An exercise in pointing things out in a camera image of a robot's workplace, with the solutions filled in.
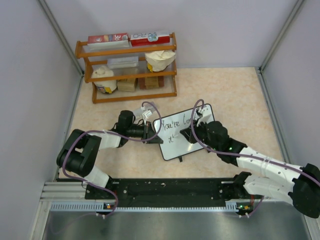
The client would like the tan cardboard box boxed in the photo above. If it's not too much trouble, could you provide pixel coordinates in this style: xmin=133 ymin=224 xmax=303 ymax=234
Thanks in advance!
xmin=117 ymin=78 xmax=138 ymax=92

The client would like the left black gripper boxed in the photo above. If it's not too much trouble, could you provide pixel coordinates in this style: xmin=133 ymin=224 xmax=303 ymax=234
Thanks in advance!
xmin=127 ymin=121 xmax=163 ymax=144

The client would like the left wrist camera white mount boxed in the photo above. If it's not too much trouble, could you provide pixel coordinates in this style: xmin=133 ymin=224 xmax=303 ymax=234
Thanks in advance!
xmin=140 ymin=106 xmax=155 ymax=122

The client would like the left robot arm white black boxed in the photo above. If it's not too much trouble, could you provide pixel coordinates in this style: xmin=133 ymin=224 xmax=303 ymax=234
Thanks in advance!
xmin=56 ymin=110 xmax=164 ymax=199

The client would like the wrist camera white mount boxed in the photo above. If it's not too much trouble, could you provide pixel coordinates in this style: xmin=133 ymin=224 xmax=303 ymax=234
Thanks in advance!
xmin=193 ymin=105 xmax=212 ymax=127
xmin=140 ymin=106 xmax=155 ymax=122

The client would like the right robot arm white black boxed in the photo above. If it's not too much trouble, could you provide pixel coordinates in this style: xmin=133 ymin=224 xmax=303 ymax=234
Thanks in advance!
xmin=180 ymin=121 xmax=320 ymax=219

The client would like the red white wrap box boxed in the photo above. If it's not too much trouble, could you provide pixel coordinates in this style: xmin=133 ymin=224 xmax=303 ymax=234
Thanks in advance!
xmin=130 ymin=31 xmax=171 ymax=47

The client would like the cream paper bag upper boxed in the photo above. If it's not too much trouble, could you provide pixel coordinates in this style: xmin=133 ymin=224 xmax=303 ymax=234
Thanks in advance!
xmin=144 ymin=50 xmax=176 ymax=72

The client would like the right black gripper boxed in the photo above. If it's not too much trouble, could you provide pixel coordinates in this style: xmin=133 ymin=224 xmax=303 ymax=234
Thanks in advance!
xmin=181 ymin=117 xmax=220 ymax=152

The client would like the brown cardboard box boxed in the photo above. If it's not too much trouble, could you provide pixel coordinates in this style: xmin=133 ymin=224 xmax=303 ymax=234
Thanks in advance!
xmin=138 ymin=76 xmax=165 ymax=90

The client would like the grey slotted cable duct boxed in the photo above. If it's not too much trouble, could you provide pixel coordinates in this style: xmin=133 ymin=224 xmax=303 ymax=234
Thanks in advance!
xmin=49 ymin=199 xmax=253 ymax=213

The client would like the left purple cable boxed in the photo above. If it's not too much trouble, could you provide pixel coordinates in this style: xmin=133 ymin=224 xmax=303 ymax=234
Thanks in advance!
xmin=61 ymin=100 xmax=164 ymax=218

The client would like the wooden three tier shelf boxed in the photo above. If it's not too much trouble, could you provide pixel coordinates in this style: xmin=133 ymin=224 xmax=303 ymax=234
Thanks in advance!
xmin=75 ymin=32 xmax=178 ymax=104

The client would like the black framed whiteboard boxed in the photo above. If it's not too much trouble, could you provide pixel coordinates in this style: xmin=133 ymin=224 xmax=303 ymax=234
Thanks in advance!
xmin=152 ymin=108 xmax=203 ymax=161

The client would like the clear plastic box on shelf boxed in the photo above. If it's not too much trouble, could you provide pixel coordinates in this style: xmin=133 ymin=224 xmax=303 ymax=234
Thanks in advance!
xmin=107 ymin=56 xmax=139 ymax=69

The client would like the white bag lower left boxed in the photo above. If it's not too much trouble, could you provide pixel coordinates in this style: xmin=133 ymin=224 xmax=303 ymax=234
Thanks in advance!
xmin=91 ymin=65 xmax=118 ymax=95

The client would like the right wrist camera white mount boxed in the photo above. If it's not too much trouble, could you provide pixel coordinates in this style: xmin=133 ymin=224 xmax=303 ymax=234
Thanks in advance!
xmin=193 ymin=105 xmax=212 ymax=127

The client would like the aluminium rail frame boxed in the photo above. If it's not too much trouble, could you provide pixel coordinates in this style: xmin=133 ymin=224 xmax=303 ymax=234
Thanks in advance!
xmin=40 ymin=181 xmax=87 ymax=202

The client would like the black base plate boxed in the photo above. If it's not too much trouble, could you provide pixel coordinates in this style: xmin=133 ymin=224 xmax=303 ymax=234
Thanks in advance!
xmin=56 ymin=176 xmax=251 ymax=208

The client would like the red white foil box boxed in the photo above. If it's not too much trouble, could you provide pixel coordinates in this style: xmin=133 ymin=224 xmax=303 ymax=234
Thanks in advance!
xmin=87 ymin=32 xmax=130 ymax=50

